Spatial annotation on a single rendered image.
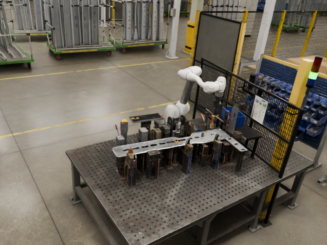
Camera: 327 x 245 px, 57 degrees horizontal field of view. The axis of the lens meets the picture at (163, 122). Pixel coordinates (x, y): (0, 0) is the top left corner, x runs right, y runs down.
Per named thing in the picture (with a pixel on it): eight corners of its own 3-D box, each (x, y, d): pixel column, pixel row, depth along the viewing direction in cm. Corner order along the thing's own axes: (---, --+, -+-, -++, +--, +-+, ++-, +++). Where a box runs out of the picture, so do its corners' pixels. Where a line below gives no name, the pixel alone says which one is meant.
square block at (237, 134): (231, 160, 362) (237, 134, 346) (227, 156, 369) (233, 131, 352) (237, 159, 366) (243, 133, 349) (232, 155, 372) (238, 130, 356)
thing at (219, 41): (229, 129, 587) (252, 22, 496) (225, 131, 580) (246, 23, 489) (187, 103, 683) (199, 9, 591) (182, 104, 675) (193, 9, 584)
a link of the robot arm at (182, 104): (170, 112, 417) (182, 108, 430) (178, 119, 409) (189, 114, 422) (185, 65, 366) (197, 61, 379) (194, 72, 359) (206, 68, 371)
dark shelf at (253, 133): (246, 141, 346) (247, 138, 345) (205, 109, 417) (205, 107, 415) (262, 138, 355) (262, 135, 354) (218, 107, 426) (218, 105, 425)
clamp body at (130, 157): (128, 190, 299) (129, 159, 283) (123, 181, 311) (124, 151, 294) (138, 187, 304) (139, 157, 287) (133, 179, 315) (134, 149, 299)
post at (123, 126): (121, 157, 348) (121, 124, 328) (118, 154, 354) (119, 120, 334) (127, 156, 351) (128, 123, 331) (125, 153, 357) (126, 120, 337)
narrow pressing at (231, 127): (233, 134, 358) (238, 108, 342) (227, 130, 367) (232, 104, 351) (233, 134, 358) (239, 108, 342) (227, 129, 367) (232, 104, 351)
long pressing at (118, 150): (117, 159, 294) (117, 158, 293) (110, 147, 312) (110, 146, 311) (231, 137, 352) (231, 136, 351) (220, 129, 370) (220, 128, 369)
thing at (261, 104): (262, 125, 352) (268, 101, 338) (249, 117, 369) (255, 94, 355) (263, 125, 352) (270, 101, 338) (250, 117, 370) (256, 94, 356)
